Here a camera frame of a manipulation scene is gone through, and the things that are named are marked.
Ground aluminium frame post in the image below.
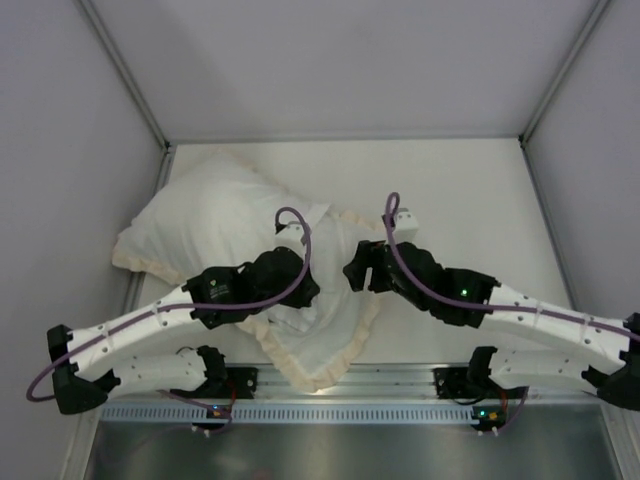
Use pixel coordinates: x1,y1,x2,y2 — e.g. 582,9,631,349
74,0,174,151
517,0,619,146

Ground white pillow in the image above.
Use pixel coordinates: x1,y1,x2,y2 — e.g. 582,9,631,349
112,150,329,285

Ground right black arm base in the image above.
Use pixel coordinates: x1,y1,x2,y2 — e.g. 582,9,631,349
433,367,503,406

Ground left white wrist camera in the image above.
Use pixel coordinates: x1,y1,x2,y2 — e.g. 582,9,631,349
275,221,309,258

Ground white pillowcase with cream ruffle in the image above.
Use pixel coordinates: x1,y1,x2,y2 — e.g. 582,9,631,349
110,145,386,394

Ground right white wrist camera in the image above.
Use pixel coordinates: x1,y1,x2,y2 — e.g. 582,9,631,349
382,208,419,244

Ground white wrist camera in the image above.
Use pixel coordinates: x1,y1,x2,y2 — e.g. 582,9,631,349
275,221,309,258
382,208,419,244

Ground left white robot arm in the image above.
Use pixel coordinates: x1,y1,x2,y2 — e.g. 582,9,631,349
47,247,320,415

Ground aluminium mounting rail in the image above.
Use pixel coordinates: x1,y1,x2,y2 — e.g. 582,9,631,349
79,355,606,408

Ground left aluminium frame post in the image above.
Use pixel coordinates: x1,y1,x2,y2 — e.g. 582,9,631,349
74,0,174,151

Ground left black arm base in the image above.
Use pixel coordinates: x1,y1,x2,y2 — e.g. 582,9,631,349
170,367,259,399

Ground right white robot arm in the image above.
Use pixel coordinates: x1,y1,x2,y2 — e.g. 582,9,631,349
343,241,639,411

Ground right aluminium frame post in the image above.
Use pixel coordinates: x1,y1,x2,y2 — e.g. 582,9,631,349
517,0,619,146

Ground perforated grey cable duct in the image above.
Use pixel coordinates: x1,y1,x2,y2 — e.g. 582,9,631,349
100,402,504,425

